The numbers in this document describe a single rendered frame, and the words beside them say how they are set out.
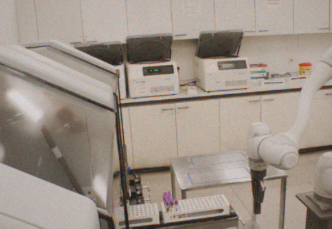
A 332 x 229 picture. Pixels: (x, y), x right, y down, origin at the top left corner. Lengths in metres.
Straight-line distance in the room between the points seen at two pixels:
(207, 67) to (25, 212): 3.53
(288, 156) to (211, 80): 2.57
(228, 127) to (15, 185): 3.65
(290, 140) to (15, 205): 1.15
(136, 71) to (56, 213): 3.36
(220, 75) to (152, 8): 1.09
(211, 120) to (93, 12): 1.82
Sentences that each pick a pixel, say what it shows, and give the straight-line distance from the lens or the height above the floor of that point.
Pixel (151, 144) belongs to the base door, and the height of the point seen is 0.37.
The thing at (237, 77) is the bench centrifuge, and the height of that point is 1.05.
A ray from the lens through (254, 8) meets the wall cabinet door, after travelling 4.22.
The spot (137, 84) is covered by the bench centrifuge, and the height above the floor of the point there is 1.06.
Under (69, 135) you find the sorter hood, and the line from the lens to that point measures 0.66.
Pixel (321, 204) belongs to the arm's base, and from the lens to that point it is 1.89.
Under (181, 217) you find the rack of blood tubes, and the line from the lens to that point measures 1.54.
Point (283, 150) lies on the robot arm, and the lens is 1.32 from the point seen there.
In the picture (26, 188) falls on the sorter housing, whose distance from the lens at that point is 0.39.
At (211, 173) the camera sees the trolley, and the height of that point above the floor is 0.82.
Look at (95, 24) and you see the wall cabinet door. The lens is 3.90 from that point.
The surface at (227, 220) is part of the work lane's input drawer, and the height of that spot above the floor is 0.79.
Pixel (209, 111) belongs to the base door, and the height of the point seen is 0.69.
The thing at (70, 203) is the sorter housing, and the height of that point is 1.45.
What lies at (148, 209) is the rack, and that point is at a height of 0.86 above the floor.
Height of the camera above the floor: 1.63
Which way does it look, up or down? 13 degrees down
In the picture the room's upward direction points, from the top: 4 degrees counter-clockwise
